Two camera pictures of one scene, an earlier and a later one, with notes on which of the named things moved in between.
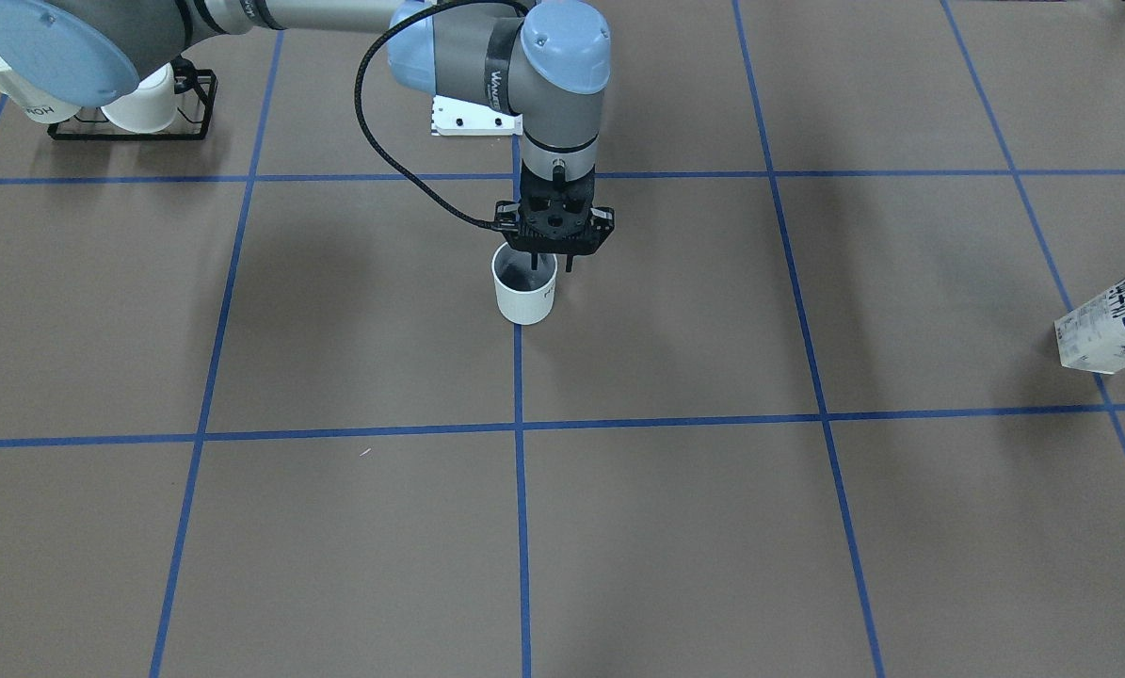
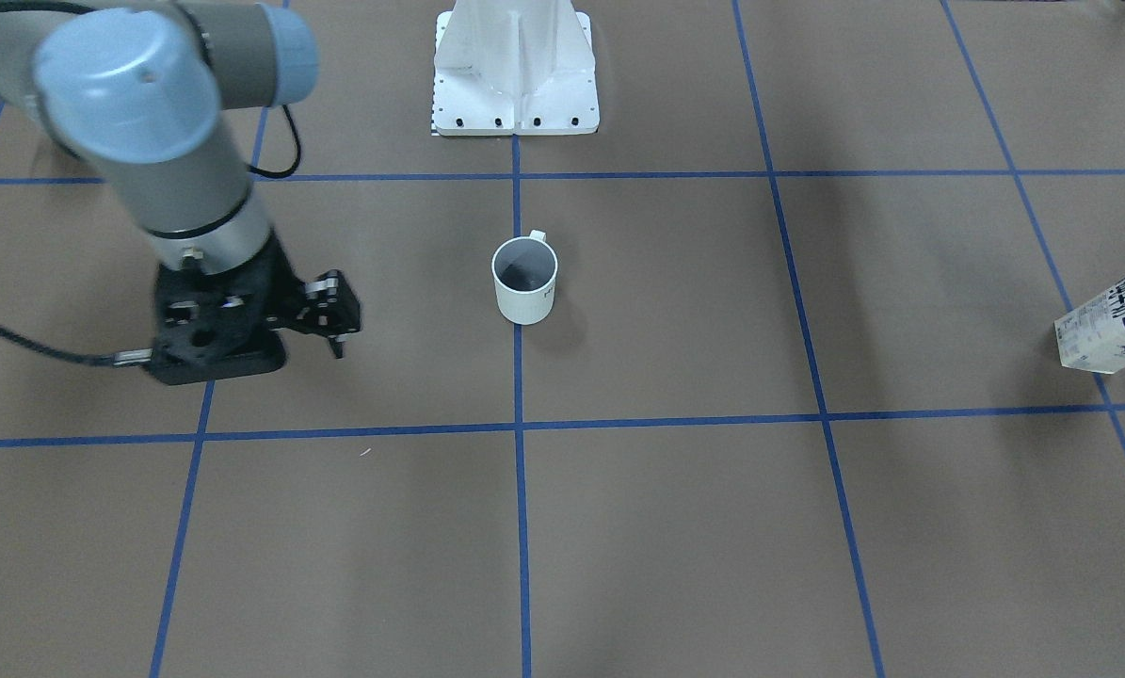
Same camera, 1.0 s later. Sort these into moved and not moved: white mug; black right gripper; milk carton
Moved: black right gripper
Not moved: milk carton; white mug
